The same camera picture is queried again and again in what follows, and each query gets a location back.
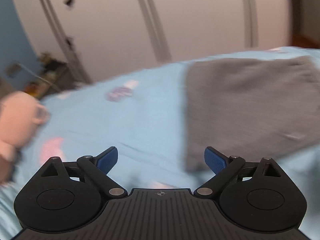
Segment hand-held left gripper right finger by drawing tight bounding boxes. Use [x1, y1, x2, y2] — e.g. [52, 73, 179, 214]
[194, 146, 283, 197]

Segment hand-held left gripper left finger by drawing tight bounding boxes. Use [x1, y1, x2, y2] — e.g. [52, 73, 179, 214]
[39, 146, 128, 198]

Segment grey pants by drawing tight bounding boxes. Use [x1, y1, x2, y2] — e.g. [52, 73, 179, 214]
[183, 56, 320, 172]

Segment light blue printed bed sheet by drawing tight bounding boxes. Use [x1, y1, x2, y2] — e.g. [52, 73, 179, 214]
[0, 46, 320, 240]

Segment pink plush toy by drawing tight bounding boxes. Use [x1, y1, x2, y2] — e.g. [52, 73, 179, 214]
[0, 91, 49, 187]

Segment cluttered bedside table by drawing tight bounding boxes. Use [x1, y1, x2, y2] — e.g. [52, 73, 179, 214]
[24, 52, 77, 99]

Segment brown wooden furniture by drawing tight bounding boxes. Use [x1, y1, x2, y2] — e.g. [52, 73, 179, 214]
[291, 34, 320, 53]

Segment white wardrobe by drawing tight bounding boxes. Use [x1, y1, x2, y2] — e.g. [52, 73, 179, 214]
[9, 0, 294, 87]

